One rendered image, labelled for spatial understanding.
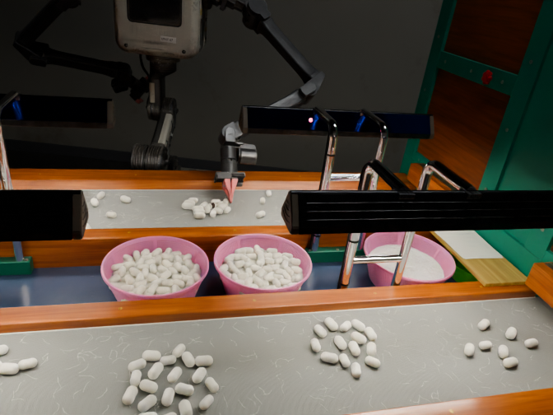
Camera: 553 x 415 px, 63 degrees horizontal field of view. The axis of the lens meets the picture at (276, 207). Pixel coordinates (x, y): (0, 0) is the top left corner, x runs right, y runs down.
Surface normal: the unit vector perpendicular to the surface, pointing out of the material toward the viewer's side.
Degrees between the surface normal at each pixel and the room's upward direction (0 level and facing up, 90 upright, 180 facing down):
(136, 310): 0
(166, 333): 0
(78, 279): 0
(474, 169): 90
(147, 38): 90
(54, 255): 90
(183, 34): 90
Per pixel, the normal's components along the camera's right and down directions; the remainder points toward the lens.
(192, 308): 0.11, -0.88
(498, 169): -0.97, 0.01
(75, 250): 0.22, 0.47
